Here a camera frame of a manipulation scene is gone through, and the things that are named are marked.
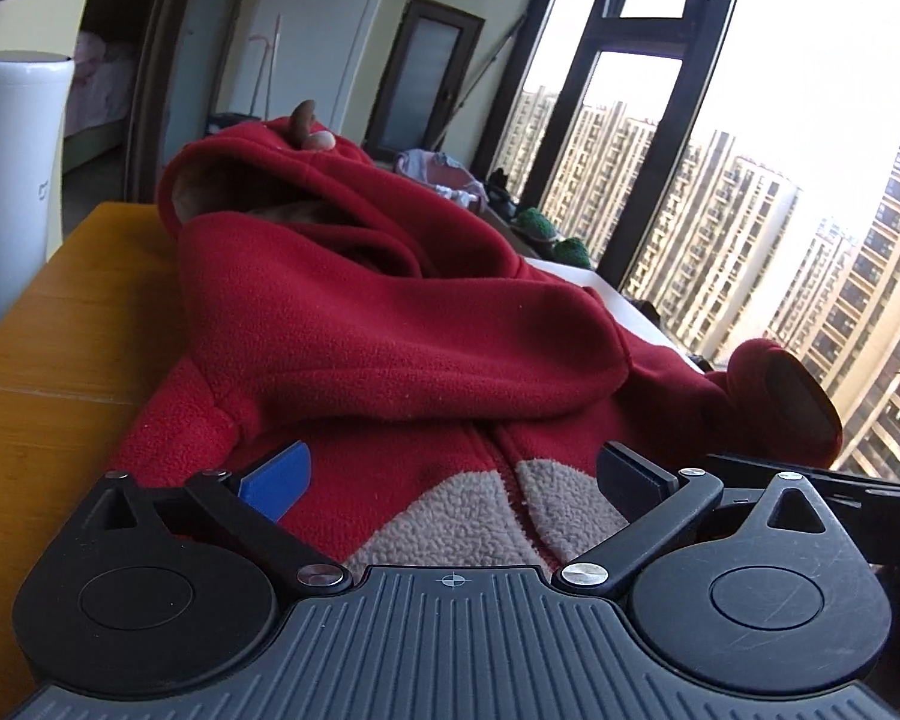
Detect pink laundry basket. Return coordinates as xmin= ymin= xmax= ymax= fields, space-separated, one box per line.
xmin=392 ymin=150 xmax=490 ymax=215

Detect pink cane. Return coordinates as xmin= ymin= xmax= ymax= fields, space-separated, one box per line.
xmin=249 ymin=15 xmax=283 ymax=118

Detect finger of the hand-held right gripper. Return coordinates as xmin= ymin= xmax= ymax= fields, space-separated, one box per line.
xmin=705 ymin=454 xmax=871 ymax=511

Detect apartment buildings outside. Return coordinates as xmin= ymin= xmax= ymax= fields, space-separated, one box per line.
xmin=495 ymin=82 xmax=900 ymax=485

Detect pink bedding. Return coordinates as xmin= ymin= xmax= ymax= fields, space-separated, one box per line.
xmin=71 ymin=30 xmax=140 ymax=158

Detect long leaning pole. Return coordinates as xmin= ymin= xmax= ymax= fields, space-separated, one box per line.
xmin=427 ymin=15 xmax=527 ymax=152

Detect red fleece hooded onesie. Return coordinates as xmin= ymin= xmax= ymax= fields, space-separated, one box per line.
xmin=109 ymin=101 xmax=845 ymax=578

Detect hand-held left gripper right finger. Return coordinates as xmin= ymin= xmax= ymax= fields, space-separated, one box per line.
xmin=556 ymin=441 xmax=833 ymax=593

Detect black window frame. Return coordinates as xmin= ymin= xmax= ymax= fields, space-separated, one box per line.
xmin=469 ymin=0 xmax=751 ymax=301

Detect black sliding door frame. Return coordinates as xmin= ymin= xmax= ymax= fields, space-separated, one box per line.
xmin=124 ymin=0 xmax=203 ymax=207

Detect white door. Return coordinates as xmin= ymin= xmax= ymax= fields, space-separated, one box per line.
xmin=255 ymin=0 xmax=421 ymax=143

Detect white stick vacuum cleaner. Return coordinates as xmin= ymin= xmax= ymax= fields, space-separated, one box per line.
xmin=0 ymin=0 xmax=76 ymax=361

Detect tall dark framed frosted window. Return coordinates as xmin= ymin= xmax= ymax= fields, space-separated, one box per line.
xmin=364 ymin=0 xmax=485 ymax=158

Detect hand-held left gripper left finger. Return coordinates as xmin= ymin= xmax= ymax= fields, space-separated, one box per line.
xmin=82 ymin=441 xmax=353 ymax=595

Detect green plush item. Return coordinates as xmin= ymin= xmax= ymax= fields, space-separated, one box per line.
xmin=510 ymin=206 xmax=595 ymax=269

